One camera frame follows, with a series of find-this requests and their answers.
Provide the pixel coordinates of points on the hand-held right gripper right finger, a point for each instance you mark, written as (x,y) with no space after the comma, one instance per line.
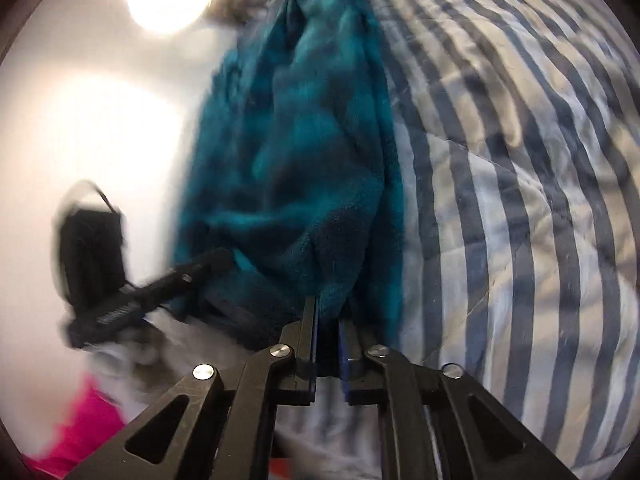
(345,360)

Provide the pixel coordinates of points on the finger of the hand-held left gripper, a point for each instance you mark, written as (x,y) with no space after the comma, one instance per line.
(195,272)
(235,317)

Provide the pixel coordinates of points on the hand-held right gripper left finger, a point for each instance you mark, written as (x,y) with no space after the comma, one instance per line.
(302,340)

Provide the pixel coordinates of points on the teal plaid fleece jacket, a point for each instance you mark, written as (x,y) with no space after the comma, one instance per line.
(300,160)

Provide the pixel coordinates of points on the person's left forearm pink sleeve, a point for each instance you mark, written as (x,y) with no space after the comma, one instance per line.
(85,435)

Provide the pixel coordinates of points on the blue white striped blanket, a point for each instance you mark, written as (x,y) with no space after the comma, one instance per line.
(500,210)

